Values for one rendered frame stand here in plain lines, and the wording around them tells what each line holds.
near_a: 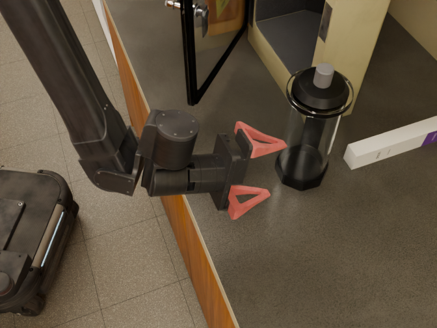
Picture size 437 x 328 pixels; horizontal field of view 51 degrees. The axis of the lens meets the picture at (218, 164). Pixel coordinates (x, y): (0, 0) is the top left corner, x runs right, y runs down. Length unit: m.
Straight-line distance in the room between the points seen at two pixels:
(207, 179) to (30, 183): 1.31
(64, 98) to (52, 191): 1.26
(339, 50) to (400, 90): 0.30
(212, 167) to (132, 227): 1.33
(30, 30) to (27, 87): 2.07
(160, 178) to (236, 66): 0.56
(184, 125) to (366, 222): 0.44
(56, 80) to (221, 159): 0.25
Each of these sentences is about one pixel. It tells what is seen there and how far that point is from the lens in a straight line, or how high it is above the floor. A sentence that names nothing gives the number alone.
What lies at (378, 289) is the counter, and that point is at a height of 0.94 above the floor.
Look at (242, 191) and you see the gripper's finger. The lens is 0.74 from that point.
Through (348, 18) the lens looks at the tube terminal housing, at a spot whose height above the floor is 1.21.
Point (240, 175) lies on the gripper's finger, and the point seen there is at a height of 1.15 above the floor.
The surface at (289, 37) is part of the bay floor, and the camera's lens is 1.10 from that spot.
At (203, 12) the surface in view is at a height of 1.21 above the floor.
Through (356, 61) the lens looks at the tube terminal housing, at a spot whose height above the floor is 1.10.
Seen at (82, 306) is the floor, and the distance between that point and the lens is 1.86.
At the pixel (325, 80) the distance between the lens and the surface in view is 0.74.
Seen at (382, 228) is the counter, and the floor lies 0.94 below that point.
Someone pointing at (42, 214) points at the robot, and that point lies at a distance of 1.79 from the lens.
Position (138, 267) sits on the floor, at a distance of 1.87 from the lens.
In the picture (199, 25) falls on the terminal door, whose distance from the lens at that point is 0.88.
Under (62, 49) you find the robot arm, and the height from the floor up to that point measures 1.35.
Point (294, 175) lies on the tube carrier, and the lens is 0.88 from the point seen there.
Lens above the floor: 1.69
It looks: 54 degrees down
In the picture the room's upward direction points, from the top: straight up
